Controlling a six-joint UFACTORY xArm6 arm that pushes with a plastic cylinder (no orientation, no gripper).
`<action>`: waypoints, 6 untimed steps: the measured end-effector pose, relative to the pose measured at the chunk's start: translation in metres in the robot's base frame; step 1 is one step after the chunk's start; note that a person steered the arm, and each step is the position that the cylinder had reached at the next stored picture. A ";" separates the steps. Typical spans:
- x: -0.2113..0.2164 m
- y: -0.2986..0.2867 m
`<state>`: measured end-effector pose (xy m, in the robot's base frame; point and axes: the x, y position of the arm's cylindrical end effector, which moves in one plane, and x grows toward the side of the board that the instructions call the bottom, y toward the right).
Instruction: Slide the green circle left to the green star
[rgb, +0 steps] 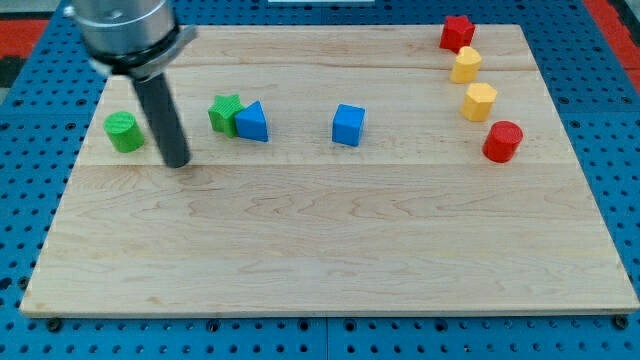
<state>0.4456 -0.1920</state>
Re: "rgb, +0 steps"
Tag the red star block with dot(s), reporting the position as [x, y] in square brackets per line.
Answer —
[457, 32]

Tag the yellow heart block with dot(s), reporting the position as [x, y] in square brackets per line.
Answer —
[467, 65]

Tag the light wooden board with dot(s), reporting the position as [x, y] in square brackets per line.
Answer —
[415, 221]

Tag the red cylinder block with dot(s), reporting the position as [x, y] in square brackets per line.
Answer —
[502, 141]

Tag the green star block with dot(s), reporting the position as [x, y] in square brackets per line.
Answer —
[222, 114]

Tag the blue triangle block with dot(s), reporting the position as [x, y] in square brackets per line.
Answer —
[251, 123]

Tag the blue cube block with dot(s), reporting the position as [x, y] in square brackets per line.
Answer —
[347, 125]

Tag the yellow hexagon block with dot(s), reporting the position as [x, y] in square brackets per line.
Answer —
[478, 101]

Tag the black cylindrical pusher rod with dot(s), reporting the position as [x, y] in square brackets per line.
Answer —
[157, 103]

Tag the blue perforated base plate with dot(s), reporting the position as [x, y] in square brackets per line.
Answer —
[48, 109]

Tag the green cylinder block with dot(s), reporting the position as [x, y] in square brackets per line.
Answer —
[123, 131]

